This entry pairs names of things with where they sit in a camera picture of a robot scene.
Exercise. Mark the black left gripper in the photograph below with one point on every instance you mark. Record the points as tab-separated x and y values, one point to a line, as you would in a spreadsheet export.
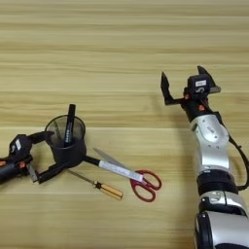
9	170

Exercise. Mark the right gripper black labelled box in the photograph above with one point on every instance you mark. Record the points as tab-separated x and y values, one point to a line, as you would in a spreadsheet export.
198	83

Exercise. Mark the black marker pen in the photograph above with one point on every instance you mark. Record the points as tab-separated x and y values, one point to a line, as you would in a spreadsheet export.
69	124

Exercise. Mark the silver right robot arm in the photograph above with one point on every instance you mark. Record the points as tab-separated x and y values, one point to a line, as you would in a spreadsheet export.
214	146

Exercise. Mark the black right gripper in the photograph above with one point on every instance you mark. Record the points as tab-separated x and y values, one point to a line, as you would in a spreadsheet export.
196	108

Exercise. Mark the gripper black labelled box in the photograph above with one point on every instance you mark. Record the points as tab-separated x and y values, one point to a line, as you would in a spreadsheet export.
20	146
198	83

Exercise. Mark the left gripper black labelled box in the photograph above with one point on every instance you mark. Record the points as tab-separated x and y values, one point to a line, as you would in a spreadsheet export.
20	146

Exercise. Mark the black mesh pen cup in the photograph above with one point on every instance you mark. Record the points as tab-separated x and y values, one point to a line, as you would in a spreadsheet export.
69	155

